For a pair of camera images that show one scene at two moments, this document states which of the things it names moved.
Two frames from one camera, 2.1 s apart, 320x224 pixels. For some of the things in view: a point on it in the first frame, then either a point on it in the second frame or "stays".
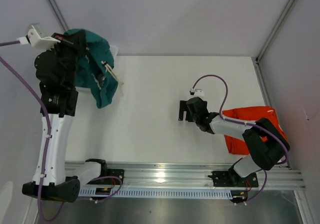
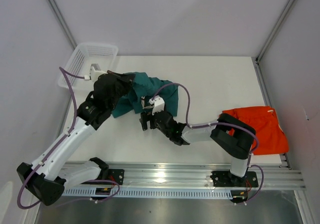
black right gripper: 183,107 -> 145,117
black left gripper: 75,41 -> 126,80
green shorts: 91,73 -> 149,88
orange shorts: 237,144 stays
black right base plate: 232,178 stays
